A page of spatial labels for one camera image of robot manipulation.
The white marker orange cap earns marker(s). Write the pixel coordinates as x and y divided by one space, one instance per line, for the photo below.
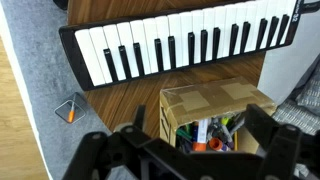
200 133

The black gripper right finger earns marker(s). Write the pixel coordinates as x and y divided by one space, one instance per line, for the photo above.
286 150

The taped cardboard box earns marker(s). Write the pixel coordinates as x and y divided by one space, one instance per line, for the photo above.
206 100

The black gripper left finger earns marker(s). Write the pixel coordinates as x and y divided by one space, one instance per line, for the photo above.
100 153

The black piano keyboard white keys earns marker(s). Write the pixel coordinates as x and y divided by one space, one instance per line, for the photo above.
166 33

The yellow highlighter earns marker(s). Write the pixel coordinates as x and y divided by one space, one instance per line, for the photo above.
225 120

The blue grey crumpled blanket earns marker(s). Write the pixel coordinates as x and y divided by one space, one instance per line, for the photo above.
300 106

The orange marker in glass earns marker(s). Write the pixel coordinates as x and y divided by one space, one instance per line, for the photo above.
71 115

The grey rug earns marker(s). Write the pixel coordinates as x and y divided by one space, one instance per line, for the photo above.
43 66

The orange capped marker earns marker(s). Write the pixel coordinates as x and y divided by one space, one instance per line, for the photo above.
216 144

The green marker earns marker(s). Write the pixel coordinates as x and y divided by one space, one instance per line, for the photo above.
182 133

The wooden side table black legs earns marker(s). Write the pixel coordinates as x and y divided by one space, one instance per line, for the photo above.
133 100

